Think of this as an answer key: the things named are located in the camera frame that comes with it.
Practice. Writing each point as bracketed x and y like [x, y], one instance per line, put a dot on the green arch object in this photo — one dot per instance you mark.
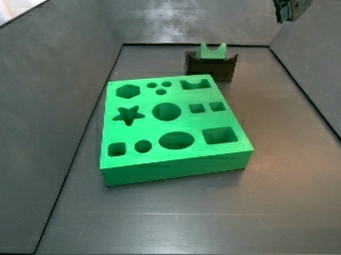
[206, 54]

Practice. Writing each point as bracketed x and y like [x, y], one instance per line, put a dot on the black arch fixture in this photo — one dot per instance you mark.
[220, 69]

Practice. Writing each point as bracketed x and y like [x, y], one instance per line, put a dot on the green shape sorter block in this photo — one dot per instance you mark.
[168, 128]

